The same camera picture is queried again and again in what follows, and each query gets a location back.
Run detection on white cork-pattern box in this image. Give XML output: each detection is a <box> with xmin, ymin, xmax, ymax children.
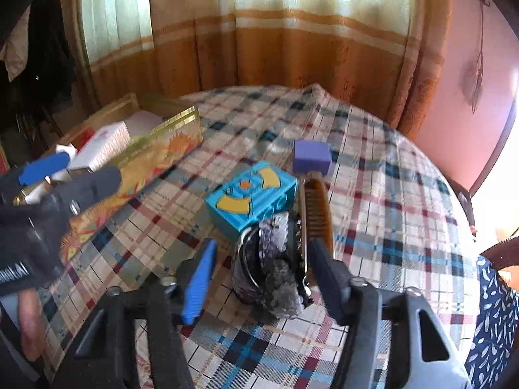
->
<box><xmin>24</xmin><ymin>110</ymin><xmax>164</xmax><ymax>206</ymax></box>

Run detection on white power adapter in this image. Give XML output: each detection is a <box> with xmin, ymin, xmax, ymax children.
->
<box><xmin>55</xmin><ymin>144</ymin><xmax>78</xmax><ymax>160</ymax></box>

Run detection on brown comb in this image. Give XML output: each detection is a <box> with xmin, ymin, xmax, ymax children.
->
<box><xmin>298</xmin><ymin>171</ymin><xmax>334</xmax><ymax>286</ymax></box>

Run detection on blue toy brick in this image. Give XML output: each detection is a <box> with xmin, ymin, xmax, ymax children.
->
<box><xmin>205</xmin><ymin>161</ymin><xmax>298</xmax><ymax>241</ymax></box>

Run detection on person's left hand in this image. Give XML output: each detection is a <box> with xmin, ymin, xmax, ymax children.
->
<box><xmin>18</xmin><ymin>289</ymin><xmax>44</xmax><ymax>362</ymax></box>

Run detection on dark hanging clothes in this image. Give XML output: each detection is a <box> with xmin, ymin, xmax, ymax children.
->
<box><xmin>1</xmin><ymin>0</ymin><xmax>77</xmax><ymax>123</ymax></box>

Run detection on plaid tablecloth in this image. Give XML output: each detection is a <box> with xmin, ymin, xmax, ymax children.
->
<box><xmin>39</xmin><ymin>84</ymin><xmax>479</xmax><ymax>388</ymax></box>

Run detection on gold rectangular tin box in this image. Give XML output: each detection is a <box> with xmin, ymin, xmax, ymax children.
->
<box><xmin>57</xmin><ymin>93</ymin><xmax>203</xmax><ymax>264</ymax></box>

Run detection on purple block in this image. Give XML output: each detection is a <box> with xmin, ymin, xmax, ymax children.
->
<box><xmin>292</xmin><ymin>140</ymin><xmax>332</xmax><ymax>176</ymax></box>

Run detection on blue white patterned fabric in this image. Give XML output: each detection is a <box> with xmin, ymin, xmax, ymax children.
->
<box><xmin>465</xmin><ymin>255</ymin><xmax>518</xmax><ymax>388</ymax></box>

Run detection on orange cream curtain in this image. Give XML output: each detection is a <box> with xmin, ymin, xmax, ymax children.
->
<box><xmin>77</xmin><ymin>0</ymin><xmax>452</xmax><ymax>138</ymax></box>

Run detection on hanging wall tassel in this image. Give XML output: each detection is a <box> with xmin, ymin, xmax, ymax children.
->
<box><xmin>465</xmin><ymin>0</ymin><xmax>490</xmax><ymax>114</ymax></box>

